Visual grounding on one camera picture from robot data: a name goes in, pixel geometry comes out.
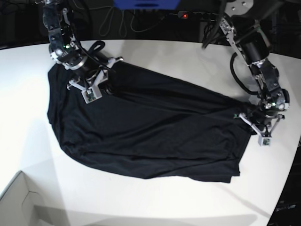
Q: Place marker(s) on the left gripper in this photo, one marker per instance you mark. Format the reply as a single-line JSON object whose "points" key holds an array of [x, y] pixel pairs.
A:
{"points": [[261, 124]]}

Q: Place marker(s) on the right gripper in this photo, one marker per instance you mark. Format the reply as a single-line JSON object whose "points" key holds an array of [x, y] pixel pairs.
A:
{"points": [[89, 86]]}

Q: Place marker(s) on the black t-shirt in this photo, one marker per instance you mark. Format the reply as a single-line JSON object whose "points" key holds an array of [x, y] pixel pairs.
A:
{"points": [[150, 126]]}

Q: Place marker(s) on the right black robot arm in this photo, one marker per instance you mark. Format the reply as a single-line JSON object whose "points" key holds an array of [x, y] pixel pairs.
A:
{"points": [[92, 69]]}

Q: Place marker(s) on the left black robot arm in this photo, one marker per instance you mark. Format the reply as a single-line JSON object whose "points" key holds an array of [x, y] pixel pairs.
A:
{"points": [[240, 23]]}

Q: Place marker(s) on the blue plastic bin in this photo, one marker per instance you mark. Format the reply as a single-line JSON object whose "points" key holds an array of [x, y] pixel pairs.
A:
{"points": [[146, 4]]}

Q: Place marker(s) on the black power strip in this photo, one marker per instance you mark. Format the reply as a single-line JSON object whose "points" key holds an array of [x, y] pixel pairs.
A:
{"points": [[197, 16]]}

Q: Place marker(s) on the white cardboard box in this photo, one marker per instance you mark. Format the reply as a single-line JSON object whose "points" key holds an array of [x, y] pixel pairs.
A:
{"points": [[16, 205]]}

